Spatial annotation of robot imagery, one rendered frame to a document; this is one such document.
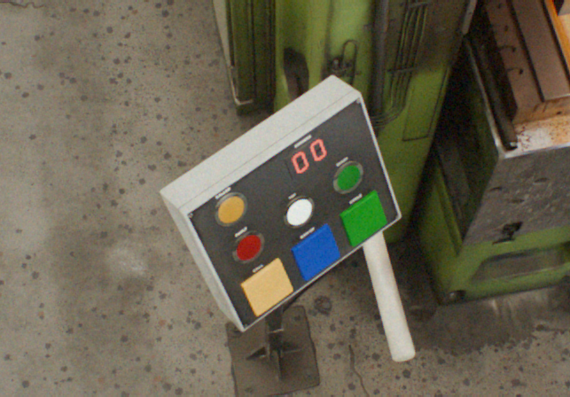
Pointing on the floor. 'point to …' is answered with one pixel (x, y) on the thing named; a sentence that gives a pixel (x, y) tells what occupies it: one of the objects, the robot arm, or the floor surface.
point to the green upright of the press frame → (439, 60)
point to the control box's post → (273, 330)
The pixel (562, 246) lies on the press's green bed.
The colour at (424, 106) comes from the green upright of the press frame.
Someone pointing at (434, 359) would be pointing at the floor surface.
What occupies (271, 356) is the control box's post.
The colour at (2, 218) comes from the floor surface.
